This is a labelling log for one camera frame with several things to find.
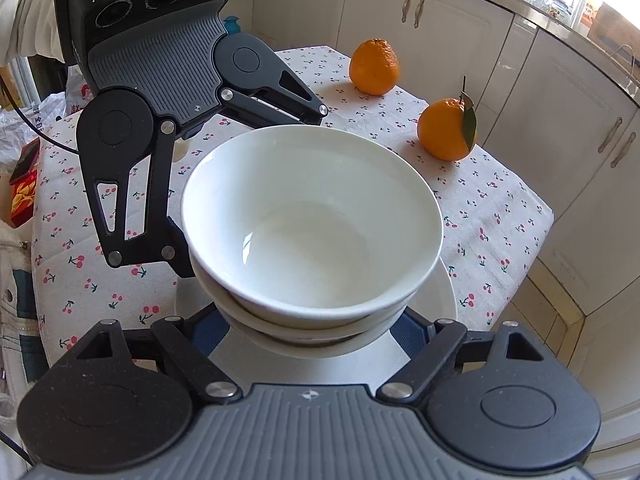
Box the red orange printed packet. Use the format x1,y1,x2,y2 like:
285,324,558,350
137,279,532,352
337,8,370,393
9,139,42,227

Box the orange with green leaf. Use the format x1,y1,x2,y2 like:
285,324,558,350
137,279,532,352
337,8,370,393
417,76,478,162

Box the white fruit print plate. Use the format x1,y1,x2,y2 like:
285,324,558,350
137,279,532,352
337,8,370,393
174,260,458,396

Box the white blue cloth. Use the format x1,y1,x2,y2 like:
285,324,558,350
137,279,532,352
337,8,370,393
0,220,51,426

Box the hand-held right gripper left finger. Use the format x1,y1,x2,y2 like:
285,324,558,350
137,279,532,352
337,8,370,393
45,305,246,405

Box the wooden cutting board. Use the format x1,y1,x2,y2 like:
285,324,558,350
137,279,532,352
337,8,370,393
586,1,640,58

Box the person's left forearm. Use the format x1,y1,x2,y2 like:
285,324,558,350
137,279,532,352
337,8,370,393
0,0,71,68

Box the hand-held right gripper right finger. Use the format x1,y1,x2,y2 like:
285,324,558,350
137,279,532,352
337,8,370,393
376,307,583,405

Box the orange without leaf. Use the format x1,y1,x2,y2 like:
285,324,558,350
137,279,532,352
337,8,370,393
348,38,401,96

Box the cherry print tablecloth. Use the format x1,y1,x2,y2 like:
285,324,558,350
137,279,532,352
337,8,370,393
31,46,555,368

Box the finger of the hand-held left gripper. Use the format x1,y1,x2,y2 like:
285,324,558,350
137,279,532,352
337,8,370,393
82,117,196,279
217,51,329,129

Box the white kitchen cabinets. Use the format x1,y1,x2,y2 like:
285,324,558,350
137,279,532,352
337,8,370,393
235,0,640,461

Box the white red print plastic bag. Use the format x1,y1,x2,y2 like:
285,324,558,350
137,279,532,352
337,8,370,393
0,65,93,171

